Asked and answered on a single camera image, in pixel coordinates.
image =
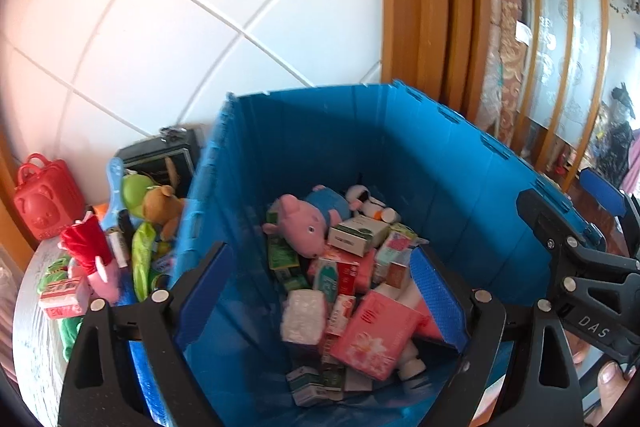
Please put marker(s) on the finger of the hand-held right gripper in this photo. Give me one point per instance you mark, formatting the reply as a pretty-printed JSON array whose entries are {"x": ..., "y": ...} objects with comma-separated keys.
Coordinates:
[
  {"x": 555, "y": 237},
  {"x": 602, "y": 194}
]

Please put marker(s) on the white slim box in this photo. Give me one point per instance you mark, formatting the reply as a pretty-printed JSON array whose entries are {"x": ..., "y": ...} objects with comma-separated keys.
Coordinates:
[{"x": 118, "y": 249}]

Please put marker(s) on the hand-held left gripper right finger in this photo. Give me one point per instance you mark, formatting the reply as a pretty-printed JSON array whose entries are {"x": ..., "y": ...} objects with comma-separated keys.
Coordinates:
[{"x": 440, "y": 302}]

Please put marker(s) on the red bear suitcase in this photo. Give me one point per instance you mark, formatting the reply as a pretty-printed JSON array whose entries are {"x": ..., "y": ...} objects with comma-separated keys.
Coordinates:
[{"x": 47, "y": 202}]

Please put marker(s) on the blue plastic crate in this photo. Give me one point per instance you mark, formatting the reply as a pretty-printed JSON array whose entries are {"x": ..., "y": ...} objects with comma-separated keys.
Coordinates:
[{"x": 400, "y": 147}]

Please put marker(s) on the brown orange small box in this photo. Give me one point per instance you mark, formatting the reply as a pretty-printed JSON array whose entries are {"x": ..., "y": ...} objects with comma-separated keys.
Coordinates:
[{"x": 397, "y": 276}]

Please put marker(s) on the dark clutter pile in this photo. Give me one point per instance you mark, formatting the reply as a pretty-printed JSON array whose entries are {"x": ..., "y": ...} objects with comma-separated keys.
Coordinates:
[{"x": 620, "y": 132}]

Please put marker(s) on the black box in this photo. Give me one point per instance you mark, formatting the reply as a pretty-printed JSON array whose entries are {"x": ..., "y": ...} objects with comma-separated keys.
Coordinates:
[{"x": 160, "y": 154}]

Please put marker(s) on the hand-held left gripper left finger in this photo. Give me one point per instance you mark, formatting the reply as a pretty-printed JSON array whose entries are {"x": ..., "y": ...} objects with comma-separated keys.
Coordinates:
[{"x": 202, "y": 292}]

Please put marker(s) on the red white toothpaste box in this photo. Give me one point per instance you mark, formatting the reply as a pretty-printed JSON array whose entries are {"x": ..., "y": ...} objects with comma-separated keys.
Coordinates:
[{"x": 335, "y": 277}]

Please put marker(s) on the pink floral tissue pack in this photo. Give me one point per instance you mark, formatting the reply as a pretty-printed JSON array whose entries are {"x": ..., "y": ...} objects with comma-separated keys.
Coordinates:
[{"x": 375, "y": 337}]

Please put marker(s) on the frosted glass partition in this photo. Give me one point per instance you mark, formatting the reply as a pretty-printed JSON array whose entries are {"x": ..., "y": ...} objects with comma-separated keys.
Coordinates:
[{"x": 560, "y": 32}]

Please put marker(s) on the pink pig plush blue shirt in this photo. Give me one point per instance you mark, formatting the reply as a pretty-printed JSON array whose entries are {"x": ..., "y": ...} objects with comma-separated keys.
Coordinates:
[{"x": 300, "y": 222}]

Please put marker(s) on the green white small box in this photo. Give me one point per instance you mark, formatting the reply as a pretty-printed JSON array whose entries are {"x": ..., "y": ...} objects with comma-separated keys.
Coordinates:
[{"x": 312, "y": 387}]

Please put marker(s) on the pink pig plush red dress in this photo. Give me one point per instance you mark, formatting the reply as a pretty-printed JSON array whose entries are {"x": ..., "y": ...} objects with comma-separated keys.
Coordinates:
[{"x": 85, "y": 242}]

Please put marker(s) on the black white dog plush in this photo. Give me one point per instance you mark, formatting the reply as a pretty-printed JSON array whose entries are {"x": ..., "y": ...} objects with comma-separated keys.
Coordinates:
[{"x": 370, "y": 202}]

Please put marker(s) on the silver metal clip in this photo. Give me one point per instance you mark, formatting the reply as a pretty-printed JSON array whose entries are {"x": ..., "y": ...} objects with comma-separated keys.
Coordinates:
[{"x": 172, "y": 133}]

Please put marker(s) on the white tissue pack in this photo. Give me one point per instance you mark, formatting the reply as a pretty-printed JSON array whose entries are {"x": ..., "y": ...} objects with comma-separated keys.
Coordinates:
[{"x": 302, "y": 317}]

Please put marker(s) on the brown bear plush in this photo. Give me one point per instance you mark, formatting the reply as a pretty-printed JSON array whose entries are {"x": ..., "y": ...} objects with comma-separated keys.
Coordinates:
[{"x": 165, "y": 209}]

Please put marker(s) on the dark green plush toy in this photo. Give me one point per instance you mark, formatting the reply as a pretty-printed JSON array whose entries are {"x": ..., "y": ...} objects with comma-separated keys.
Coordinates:
[{"x": 70, "y": 337}]

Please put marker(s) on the white bottle orange label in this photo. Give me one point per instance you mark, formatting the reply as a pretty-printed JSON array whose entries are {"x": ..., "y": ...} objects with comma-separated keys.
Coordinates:
[{"x": 412, "y": 362}]

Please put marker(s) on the light blue plastic toy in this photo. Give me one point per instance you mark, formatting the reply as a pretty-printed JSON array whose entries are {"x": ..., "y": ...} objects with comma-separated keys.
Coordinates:
[{"x": 117, "y": 192}]

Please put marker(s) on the rolled patterned carpet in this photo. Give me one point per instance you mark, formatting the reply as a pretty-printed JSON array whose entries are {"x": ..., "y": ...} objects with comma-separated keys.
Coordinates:
[{"x": 512, "y": 57}]

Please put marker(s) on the person's right hand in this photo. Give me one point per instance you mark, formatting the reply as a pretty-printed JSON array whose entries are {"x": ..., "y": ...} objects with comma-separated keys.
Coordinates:
[{"x": 607, "y": 389}]

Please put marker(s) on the green snack packet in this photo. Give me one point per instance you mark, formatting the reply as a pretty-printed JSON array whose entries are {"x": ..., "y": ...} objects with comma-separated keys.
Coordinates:
[{"x": 142, "y": 262}]

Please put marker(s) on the small red white box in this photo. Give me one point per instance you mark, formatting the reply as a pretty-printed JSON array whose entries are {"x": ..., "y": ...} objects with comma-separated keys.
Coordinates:
[{"x": 341, "y": 314}]

